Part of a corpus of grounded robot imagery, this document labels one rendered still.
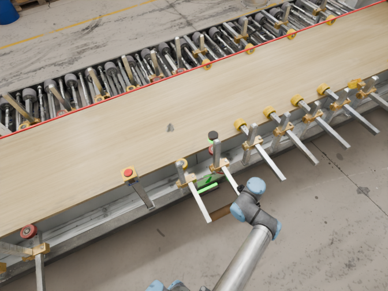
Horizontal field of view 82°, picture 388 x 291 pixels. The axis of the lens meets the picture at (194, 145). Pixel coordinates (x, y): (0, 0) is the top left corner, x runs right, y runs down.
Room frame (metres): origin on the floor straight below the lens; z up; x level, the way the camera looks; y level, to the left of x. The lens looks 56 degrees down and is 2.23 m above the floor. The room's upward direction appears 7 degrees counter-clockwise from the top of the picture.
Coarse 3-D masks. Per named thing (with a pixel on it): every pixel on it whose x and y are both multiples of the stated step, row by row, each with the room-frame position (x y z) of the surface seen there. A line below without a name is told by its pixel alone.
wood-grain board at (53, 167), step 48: (288, 48) 1.84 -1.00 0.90; (336, 48) 1.76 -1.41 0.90; (384, 48) 1.67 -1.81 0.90; (144, 96) 1.43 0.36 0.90; (192, 96) 1.36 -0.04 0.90; (240, 96) 1.30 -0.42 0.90; (288, 96) 1.23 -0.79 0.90; (0, 144) 1.10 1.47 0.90; (48, 144) 1.05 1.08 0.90; (96, 144) 0.99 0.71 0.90; (144, 144) 0.94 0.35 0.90; (192, 144) 0.89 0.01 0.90; (0, 192) 0.69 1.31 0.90; (48, 192) 0.65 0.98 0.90; (96, 192) 0.61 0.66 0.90
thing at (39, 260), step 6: (36, 240) 0.38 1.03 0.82; (36, 258) 0.27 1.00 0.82; (42, 258) 0.27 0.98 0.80; (36, 264) 0.24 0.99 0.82; (42, 264) 0.24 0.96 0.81; (36, 270) 0.21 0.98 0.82; (42, 270) 0.21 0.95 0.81; (36, 276) 0.18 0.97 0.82; (42, 276) 0.18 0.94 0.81; (36, 282) 0.15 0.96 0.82; (42, 282) 0.15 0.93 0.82; (42, 288) 0.12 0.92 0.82
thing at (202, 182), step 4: (228, 168) 0.72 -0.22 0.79; (220, 172) 0.70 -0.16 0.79; (212, 176) 0.68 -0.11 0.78; (216, 176) 0.69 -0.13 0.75; (220, 176) 0.70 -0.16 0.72; (200, 180) 0.65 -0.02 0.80; (204, 180) 0.66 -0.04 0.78; (212, 180) 0.68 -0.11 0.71; (200, 184) 0.65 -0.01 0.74; (204, 184) 0.66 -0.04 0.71
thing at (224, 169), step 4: (224, 168) 0.69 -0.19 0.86; (224, 172) 0.66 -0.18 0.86; (228, 172) 0.66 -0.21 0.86; (228, 176) 0.63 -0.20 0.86; (228, 180) 0.61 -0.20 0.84; (232, 180) 0.60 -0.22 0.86; (232, 184) 0.57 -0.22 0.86; (236, 184) 0.57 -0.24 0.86; (236, 188) 0.54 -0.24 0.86; (236, 192) 0.51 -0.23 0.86
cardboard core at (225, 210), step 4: (228, 204) 0.70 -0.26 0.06; (220, 208) 0.67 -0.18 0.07; (224, 208) 0.66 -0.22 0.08; (228, 208) 0.66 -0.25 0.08; (212, 212) 0.64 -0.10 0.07; (216, 212) 0.63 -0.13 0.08; (220, 212) 0.63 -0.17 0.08; (224, 212) 0.62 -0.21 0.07; (228, 212) 0.62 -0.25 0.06; (212, 216) 0.60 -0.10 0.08; (216, 216) 0.60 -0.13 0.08; (220, 216) 0.60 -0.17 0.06; (212, 220) 0.57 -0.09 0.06
